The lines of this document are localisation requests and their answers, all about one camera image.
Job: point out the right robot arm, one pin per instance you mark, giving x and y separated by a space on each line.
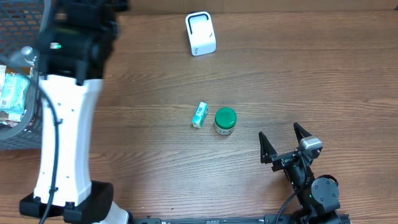
315 200

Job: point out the dark grey plastic basket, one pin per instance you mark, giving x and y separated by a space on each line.
33 23

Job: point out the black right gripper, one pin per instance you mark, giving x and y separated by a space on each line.
282 160

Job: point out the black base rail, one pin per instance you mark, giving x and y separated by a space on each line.
211 221

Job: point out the clear plastic bottle grey cap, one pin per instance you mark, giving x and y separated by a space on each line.
24 57

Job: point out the white barcode scanner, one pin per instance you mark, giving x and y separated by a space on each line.
201 33

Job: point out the green lid jar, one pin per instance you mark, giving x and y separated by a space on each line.
225 121

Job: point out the brown patterned snack bag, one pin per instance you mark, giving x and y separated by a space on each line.
11 119

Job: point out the mint green wipes pack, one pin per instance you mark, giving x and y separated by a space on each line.
14 93

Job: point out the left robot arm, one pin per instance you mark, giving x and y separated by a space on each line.
72 53

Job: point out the green Kleenex tissue pack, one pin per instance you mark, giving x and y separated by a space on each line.
200 115

